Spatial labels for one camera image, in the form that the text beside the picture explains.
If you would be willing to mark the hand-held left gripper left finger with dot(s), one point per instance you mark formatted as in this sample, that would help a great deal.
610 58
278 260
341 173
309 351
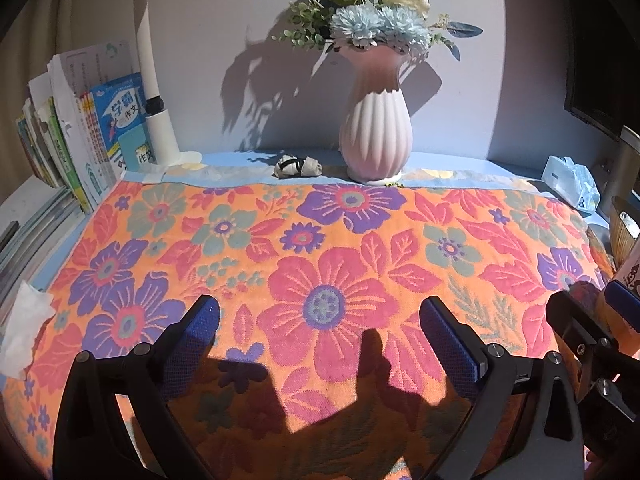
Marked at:
199 342

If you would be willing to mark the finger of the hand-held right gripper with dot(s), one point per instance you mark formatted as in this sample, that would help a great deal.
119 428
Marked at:
575 330
622 295

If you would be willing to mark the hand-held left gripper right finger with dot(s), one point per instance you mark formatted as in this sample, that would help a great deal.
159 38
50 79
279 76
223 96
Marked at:
450 342

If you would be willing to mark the tan printed storage box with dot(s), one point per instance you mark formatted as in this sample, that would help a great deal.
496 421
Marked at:
627 270

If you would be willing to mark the tan bristle brush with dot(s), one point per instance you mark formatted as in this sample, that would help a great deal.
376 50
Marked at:
627 222

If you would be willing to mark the grey monitor stand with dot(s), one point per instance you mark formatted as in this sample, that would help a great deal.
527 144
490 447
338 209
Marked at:
620 175

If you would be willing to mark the blue tissue packet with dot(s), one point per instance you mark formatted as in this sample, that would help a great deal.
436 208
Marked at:
570 180

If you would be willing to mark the floral orange towel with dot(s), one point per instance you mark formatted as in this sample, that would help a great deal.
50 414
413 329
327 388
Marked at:
325 270

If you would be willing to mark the crumpled white tissue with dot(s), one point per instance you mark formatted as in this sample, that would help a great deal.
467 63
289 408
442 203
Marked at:
25 330

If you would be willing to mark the stack of flat books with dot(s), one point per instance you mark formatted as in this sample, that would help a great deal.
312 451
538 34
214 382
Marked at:
35 240

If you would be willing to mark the rolled white sock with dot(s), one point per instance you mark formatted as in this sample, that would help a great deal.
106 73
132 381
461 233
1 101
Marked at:
295 167

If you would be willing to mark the white desk lamp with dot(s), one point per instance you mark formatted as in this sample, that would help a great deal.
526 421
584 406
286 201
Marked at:
160 130

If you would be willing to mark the pink ribbed vase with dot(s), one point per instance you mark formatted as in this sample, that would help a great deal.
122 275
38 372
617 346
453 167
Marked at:
375 135

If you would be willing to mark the row of upright books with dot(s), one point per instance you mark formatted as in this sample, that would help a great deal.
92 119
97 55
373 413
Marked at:
100 140

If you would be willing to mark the black monitor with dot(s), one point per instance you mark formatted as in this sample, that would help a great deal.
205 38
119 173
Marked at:
595 50

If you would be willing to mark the artificial flower bouquet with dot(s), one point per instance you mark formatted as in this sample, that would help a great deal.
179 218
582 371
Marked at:
370 20

